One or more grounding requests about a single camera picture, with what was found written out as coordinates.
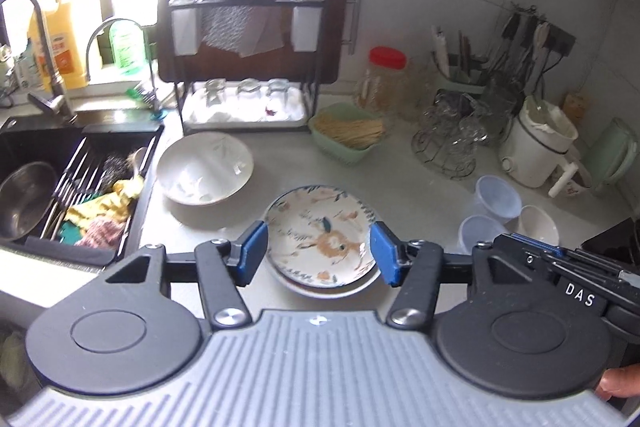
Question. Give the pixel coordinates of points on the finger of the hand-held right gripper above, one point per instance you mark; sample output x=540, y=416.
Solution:
x=542, y=248

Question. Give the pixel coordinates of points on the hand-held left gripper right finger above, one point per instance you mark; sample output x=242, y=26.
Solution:
x=385, y=254

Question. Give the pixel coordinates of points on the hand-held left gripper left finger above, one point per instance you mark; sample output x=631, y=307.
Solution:
x=252, y=252

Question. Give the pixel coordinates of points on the small white bowl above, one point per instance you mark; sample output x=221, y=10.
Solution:
x=537, y=224

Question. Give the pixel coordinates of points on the floral patterned plate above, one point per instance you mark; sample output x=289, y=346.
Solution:
x=320, y=227

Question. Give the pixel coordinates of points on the person's right hand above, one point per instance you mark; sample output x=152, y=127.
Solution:
x=622, y=382

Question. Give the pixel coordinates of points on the translucent blue plastic cup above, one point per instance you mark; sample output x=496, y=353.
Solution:
x=497, y=199

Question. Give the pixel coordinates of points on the black gas stove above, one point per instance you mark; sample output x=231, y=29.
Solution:
x=615, y=237

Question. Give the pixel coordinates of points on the patterned ceramic mug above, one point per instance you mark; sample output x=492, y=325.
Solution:
x=577, y=187

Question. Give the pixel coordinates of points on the large leaf print white bowl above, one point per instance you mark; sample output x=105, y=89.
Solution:
x=200, y=167

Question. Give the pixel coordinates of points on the white electric cooker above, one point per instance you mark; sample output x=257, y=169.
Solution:
x=530, y=147

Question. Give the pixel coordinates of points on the green plastic basket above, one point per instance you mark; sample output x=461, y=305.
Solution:
x=345, y=155

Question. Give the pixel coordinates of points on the pale green kettle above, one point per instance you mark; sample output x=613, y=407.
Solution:
x=612, y=147

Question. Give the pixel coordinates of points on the bundle of wooden chopsticks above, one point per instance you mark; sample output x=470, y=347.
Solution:
x=350, y=132

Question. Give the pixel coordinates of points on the clear glass cup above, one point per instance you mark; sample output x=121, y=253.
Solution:
x=475, y=107
x=437, y=117
x=465, y=147

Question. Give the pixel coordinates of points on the white rack tray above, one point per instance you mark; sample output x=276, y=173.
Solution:
x=240, y=114

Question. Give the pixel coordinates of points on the yellow dish cloth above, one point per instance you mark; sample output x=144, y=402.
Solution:
x=117, y=197

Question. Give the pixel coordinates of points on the pink knitted cloth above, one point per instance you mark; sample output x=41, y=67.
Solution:
x=102, y=234

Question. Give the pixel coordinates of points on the clear glass jar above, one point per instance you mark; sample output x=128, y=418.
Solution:
x=502, y=102

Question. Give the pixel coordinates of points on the steel wool scrubber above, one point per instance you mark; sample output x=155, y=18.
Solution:
x=115, y=169

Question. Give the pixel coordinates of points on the small drinking glass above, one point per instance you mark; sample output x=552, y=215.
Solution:
x=278, y=90
x=216, y=91
x=248, y=90

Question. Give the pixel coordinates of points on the red lid plastic jar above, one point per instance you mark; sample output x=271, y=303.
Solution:
x=385, y=82

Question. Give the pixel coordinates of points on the green utensil holder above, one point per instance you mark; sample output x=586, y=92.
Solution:
x=460, y=82

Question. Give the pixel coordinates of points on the metal sink drain rack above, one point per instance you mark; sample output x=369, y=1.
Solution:
x=75, y=177

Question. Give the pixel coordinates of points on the hanging kitchen utensils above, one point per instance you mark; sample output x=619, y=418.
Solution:
x=525, y=42

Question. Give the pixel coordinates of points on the white cutlery holder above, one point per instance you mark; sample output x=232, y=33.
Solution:
x=184, y=32
x=305, y=29

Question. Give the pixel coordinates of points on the black dish drying rack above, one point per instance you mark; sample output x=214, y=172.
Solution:
x=320, y=32

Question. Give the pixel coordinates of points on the stainless steel bowl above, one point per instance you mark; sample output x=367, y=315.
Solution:
x=25, y=202

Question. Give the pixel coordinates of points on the patterned grey cloth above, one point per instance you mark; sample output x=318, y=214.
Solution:
x=230, y=17

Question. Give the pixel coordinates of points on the green detergent bottle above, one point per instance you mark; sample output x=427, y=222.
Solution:
x=126, y=49

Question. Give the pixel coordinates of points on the black kitchen sink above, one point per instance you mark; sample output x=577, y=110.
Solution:
x=30, y=137

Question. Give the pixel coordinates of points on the chrome faucet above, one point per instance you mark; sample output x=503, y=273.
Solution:
x=92, y=42

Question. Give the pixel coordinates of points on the yellow detergent bottle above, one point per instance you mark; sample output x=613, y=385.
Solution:
x=67, y=42

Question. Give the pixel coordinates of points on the dark tall faucet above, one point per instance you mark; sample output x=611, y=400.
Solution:
x=47, y=57

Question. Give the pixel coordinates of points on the black wall hook rail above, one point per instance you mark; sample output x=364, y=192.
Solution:
x=562, y=38

